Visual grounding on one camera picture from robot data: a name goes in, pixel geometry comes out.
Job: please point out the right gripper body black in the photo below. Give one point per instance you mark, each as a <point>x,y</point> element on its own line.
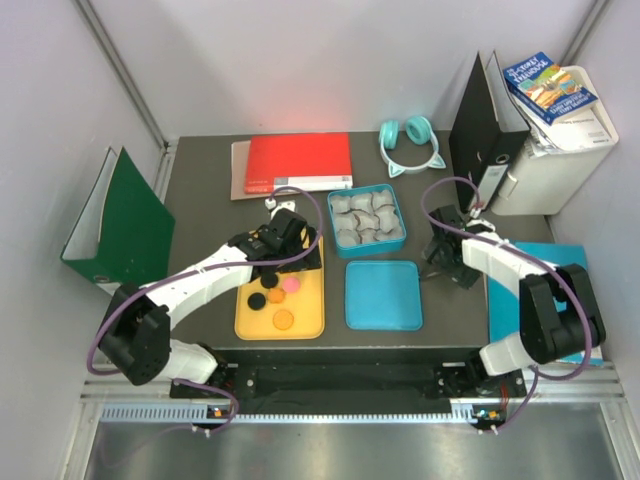
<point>462,275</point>

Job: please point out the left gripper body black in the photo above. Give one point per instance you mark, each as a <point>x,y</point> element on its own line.
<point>305,263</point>

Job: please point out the black cookie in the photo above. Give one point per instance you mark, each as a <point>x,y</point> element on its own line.
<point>256,301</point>
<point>269,280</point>

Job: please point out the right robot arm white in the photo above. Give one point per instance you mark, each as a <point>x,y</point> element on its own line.
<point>558,312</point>

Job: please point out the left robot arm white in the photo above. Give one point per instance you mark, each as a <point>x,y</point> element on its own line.
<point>135,334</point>

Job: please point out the pink cookie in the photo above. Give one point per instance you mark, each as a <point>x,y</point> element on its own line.
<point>291,285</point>

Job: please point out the teal tin lid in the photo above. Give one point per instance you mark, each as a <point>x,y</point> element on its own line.
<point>383,296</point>

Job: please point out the yellow plastic tray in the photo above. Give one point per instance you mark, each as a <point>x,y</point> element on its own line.
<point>307,306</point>

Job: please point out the teal cookie tin box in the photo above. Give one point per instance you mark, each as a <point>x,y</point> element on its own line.
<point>366,221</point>

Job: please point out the blue folder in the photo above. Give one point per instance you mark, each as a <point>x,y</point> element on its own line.
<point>503,306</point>

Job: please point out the round orange biscuit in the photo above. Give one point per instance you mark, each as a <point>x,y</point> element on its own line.
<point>283,320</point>

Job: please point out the brown notebook under red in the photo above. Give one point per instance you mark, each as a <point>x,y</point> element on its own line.
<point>239,161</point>

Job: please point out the white storage bin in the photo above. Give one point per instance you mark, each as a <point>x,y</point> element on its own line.
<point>542,185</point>

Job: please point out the teal cat ear headphones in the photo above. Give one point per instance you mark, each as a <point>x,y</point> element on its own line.
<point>409,148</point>

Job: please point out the white papers in bin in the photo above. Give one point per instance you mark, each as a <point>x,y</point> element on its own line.
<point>578,133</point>

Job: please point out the blue paperback book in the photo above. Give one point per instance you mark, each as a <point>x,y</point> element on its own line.
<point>546,89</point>

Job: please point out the black ring binder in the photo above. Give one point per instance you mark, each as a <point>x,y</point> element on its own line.
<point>487,136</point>

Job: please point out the grey slotted cable duct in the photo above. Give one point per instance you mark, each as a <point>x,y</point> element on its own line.
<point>208,414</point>

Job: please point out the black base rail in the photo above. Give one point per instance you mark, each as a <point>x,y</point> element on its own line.
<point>433,372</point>

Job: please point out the green ring binder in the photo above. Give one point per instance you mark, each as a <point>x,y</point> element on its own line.
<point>123,233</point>

